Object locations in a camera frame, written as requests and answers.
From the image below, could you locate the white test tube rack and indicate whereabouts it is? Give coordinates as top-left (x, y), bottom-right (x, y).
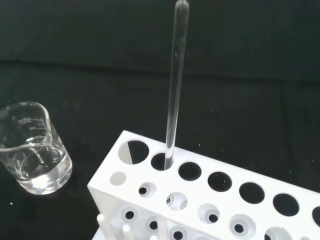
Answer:
top-left (86, 129), bottom-right (320, 240)

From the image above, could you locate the black cloth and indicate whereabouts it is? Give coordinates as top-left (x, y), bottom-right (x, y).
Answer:
top-left (0, 0), bottom-right (320, 240)

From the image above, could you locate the small glass beaker with water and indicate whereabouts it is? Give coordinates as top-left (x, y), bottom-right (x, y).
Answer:
top-left (0, 100), bottom-right (74, 196)

